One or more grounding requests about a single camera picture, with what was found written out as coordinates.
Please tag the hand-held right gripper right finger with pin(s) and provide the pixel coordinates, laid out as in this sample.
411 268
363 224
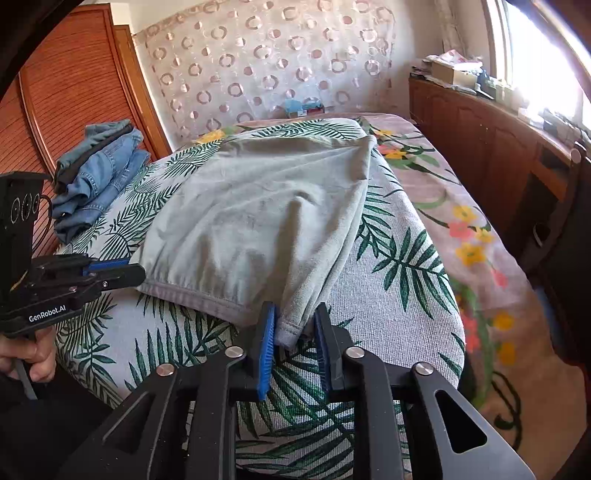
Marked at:
322 362

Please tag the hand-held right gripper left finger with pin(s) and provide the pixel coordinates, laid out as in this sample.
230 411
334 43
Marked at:
267 350

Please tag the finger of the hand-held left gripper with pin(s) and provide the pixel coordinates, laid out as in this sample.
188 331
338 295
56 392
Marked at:
124 276
111 264

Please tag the grey pants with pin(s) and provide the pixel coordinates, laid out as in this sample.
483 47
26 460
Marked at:
258 207

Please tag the black folded pants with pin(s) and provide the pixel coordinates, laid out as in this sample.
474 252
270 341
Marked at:
76 169

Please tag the person's left hand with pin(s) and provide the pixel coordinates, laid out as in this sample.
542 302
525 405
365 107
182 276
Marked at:
41 357

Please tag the leaf print blanket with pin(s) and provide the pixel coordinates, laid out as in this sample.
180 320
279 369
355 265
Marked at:
397 286

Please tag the light blue folded jeans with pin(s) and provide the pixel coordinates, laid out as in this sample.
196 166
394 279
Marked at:
99 134

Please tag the wooden wardrobe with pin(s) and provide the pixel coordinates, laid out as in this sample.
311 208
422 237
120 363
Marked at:
69 92

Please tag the person's dark clothing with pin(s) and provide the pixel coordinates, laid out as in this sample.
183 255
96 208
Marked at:
37 438

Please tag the floral bed sheet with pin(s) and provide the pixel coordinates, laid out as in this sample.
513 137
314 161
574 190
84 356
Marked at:
443 194

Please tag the box with blue packets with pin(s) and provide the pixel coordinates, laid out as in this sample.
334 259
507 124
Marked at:
300 108

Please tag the circle pattern curtain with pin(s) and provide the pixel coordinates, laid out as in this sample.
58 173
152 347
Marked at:
277 55

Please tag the dark chair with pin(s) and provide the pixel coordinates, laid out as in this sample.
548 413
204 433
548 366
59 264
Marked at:
568 254

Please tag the wooden cabinet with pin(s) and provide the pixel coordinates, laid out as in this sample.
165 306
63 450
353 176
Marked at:
485 143

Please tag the cardboard box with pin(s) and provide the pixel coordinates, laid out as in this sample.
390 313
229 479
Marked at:
450 71

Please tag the beige window curtain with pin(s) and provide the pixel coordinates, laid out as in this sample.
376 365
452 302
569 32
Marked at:
461 27

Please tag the window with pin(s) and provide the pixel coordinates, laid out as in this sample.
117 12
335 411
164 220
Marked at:
545 60

